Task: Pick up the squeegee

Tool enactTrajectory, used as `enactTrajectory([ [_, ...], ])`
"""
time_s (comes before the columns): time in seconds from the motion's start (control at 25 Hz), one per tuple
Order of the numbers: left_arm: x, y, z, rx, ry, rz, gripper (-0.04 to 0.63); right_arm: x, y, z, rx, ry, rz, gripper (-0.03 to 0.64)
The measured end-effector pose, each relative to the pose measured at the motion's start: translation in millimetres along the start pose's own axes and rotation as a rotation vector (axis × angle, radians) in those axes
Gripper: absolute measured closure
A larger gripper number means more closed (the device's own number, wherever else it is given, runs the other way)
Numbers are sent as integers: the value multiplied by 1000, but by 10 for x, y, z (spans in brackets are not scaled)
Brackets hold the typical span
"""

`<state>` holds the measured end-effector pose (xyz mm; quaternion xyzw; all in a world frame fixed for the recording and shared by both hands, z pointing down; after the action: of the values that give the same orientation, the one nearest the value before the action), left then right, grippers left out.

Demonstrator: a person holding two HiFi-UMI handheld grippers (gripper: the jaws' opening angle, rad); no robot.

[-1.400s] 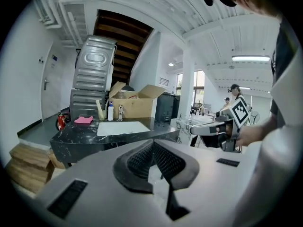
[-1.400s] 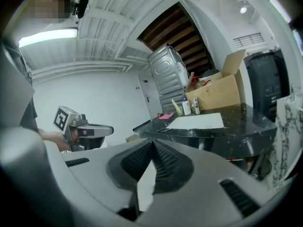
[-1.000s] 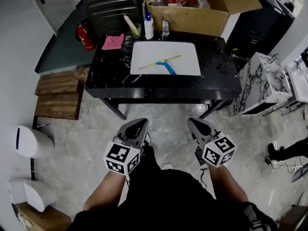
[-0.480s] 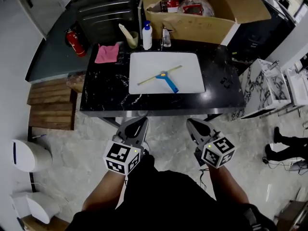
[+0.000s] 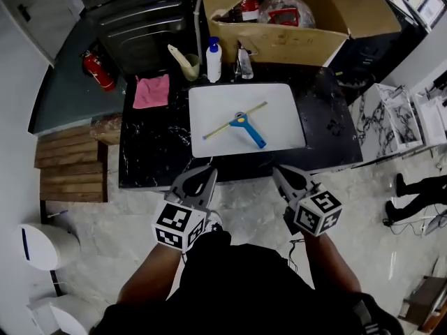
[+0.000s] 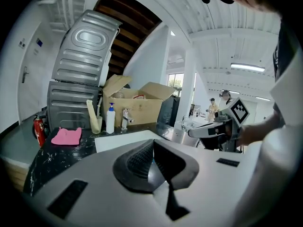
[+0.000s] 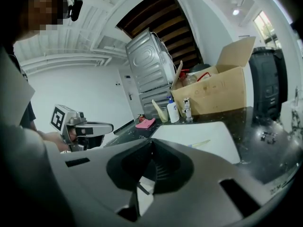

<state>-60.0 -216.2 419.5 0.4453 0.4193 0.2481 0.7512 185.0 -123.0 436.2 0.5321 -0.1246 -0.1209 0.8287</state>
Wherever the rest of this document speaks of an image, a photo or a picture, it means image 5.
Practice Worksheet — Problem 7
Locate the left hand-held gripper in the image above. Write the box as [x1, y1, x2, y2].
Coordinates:
[152, 165, 219, 251]

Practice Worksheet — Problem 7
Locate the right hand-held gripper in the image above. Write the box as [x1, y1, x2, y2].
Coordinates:
[272, 165, 343, 237]

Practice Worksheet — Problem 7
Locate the blue and yellow squeegee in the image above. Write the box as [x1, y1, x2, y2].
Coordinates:
[202, 100, 269, 150]

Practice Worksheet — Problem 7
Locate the person's left forearm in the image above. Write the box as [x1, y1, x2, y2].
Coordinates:
[117, 244, 184, 305]

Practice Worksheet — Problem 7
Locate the person's right forearm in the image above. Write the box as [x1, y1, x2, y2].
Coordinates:
[302, 230, 362, 295]

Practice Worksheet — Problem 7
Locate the person's left shoe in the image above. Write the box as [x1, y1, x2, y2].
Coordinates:
[204, 209, 224, 233]

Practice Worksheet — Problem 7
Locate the black marble vanity table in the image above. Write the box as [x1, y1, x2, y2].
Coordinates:
[118, 63, 364, 191]

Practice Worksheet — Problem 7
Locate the small black fitting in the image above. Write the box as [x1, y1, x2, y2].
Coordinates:
[326, 119, 346, 137]

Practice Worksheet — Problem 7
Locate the white rectangular sink basin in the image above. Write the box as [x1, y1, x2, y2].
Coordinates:
[188, 82, 307, 159]

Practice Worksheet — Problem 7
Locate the brown wrapped block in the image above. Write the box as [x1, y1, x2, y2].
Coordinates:
[89, 113, 123, 146]

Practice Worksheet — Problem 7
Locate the pink cloth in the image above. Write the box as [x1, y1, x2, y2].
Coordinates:
[132, 73, 170, 110]

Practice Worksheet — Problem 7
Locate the white marble vanity cabinet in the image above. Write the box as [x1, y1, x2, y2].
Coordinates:
[349, 82, 425, 169]

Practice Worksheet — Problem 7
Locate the person's black clothing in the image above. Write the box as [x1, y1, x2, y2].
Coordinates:
[89, 230, 406, 335]

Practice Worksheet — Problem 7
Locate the beige cup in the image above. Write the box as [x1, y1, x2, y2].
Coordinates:
[183, 53, 200, 82]

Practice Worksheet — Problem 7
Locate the wooden step platform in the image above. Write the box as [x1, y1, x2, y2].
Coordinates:
[34, 124, 109, 204]

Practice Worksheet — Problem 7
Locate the chrome faucet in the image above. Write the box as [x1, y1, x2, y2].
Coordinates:
[235, 43, 259, 80]

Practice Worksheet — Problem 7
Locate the white pump bottle blue cap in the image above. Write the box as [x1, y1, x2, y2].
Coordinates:
[205, 36, 223, 84]

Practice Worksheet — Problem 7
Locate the large open cardboard box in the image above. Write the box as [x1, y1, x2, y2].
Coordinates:
[200, 0, 402, 68]

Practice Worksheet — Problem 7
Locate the red fire extinguisher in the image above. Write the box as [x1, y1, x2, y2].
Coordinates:
[82, 49, 117, 92]

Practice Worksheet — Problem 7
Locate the black cabinet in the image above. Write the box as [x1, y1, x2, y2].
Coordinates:
[328, 8, 430, 97]

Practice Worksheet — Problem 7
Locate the white sink on chrome stand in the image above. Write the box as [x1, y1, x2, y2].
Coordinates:
[411, 89, 447, 160]

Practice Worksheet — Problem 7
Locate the white cylindrical bin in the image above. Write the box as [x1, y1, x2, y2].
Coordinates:
[17, 223, 81, 271]

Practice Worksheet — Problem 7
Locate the clear plastic bag red item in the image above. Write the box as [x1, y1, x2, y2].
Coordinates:
[258, 0, 317, 29]

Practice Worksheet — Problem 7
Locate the dark wooden stool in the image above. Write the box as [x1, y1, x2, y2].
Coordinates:
[400, 274, 447, 331]

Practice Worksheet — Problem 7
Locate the clear jar red label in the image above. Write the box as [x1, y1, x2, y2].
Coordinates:
[223, 0, 261, 22]

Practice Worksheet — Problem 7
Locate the white toilet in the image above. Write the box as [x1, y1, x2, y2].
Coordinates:
[26, 293, 102, 335]

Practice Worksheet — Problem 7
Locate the grey door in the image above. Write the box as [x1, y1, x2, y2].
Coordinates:
[0, 0, 85, 62]

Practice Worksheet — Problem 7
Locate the black floor cable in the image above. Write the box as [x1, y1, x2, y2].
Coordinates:
[382, 204, 441, 237]

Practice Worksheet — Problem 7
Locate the white drain hose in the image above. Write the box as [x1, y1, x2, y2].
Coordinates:
[194, 0, 204, 66]

